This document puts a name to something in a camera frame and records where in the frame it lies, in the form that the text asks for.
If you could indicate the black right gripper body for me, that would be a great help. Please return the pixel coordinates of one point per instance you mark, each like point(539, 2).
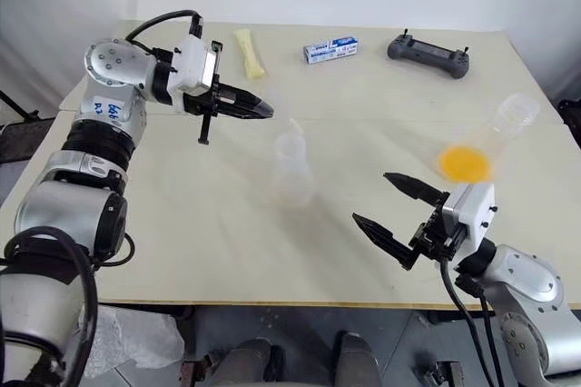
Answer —
point(436, 239)

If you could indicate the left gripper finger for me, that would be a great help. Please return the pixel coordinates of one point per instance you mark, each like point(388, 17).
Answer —
point(249, 111)
point(238, 94)

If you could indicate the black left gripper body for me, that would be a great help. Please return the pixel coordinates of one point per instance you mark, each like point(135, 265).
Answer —
point(204, 105)

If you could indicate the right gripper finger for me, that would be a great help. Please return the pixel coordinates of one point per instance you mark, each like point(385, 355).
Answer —
point(379, 232)
point(415, 187)

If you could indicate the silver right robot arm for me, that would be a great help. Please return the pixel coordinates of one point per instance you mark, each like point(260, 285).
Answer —
point(526, 278)

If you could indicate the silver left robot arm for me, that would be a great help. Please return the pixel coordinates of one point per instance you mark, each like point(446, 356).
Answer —
point(113, 64)

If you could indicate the clear plastic funnel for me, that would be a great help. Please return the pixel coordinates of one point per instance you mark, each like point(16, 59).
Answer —
point(295, 127)

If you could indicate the orange liquid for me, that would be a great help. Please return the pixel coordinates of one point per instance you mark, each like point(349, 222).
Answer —
point(464, 163)

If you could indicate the clear container of orange liquid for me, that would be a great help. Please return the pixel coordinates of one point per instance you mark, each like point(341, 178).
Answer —
point(515, 112)

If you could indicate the pale yellow tube packet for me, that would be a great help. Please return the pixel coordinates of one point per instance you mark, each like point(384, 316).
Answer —
point(248, 54)

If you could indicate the blue and white box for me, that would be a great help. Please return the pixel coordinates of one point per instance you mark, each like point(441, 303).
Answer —
point(331, 48)

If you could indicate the dark rounded shape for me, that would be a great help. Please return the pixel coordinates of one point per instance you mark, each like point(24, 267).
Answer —
point(358, 360)
point(252, 362)

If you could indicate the grey handheld controller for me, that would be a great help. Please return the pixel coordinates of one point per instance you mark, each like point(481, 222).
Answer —
point(429, 55)

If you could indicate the black stand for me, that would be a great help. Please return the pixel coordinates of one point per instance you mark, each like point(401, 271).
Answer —
point(20, 114)

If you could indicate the clear plastic sheet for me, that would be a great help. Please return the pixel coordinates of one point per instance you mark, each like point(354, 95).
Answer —
point(131, 337)

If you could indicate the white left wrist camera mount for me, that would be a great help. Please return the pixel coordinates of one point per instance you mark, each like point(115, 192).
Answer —
point(193, 66)

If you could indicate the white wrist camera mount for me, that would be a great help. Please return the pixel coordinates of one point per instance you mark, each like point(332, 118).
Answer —
point(193, 66)
point(476, 212)

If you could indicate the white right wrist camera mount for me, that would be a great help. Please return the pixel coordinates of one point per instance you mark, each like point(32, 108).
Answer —
point(476, 212)

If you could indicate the brown metal bracket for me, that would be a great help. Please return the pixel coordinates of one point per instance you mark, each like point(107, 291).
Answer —
point(195, 369)
point(441, 369)

